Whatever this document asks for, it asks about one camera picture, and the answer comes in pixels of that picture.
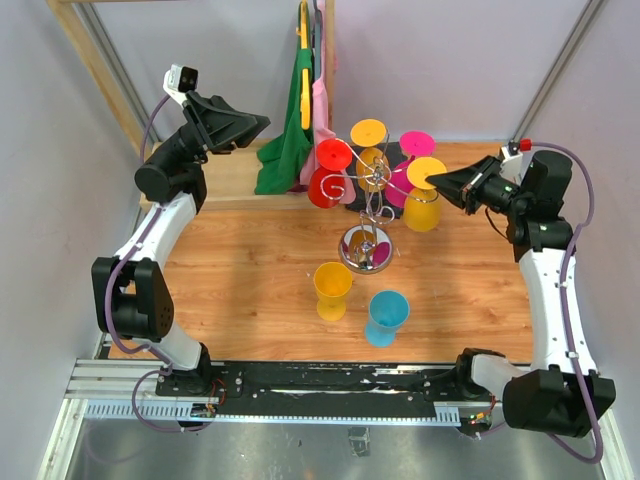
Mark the cyan plastic wine glass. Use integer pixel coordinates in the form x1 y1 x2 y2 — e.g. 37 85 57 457
364 290 411 348

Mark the red plastic wine glass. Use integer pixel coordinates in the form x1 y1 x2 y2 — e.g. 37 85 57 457
308 138 352 209

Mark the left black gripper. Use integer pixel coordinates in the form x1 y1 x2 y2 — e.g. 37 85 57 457
159 91 270 169

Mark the green hanging shirt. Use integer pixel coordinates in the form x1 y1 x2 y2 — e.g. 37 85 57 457
254 2 314 196

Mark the magenta plastic wine glass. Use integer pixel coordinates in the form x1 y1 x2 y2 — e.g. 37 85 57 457
384 130 436 209

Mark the chrome wine glass rack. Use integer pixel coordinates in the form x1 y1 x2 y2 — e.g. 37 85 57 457
319 129 440 275

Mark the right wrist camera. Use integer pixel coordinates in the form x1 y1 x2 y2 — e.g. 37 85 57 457
499 138 532 185

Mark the pink hanging shirt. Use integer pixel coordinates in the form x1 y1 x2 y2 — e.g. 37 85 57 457
299 1 356 204

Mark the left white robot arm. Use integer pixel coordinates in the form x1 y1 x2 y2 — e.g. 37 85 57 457
91 90 270 396

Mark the yellow wine glass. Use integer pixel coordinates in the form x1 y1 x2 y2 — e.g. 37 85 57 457
402 156 447 232
350 118 391 193
313 262 353 322

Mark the wooden clothes rack frame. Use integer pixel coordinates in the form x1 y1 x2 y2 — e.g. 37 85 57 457
47 0 312 211

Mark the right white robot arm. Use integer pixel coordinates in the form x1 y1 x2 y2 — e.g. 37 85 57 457
426 144 616 438

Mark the dark grey folded cloth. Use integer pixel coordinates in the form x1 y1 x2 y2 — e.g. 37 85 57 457
345 142 408 219

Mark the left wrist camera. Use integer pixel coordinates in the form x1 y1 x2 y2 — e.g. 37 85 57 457
162 64 199 105

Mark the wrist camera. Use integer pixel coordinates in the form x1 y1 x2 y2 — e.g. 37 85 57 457
499 138 532 185
162 64 199 105

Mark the grey clothes hanger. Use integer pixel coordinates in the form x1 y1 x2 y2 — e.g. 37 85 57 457
312 0 323 81

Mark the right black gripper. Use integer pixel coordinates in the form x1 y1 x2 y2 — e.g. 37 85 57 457
424 154 528 217

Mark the yellow clothes hanger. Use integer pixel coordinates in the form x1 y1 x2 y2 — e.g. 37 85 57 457
296 1 312 130

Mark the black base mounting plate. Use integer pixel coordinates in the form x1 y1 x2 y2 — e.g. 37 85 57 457
155 361 499 424

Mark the aluminium frame rail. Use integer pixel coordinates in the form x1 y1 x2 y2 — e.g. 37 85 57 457
37 357 621 480

